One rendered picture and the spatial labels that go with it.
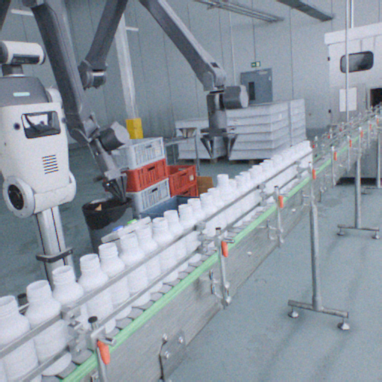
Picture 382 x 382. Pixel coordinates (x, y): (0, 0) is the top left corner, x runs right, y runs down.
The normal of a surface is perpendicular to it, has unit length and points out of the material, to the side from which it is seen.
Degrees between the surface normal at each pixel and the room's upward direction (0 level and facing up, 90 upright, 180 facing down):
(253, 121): 89
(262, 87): 90
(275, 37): 90
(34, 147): 90
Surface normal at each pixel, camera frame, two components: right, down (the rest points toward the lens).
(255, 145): -0.51, 0.27
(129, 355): 0.83, 0.04
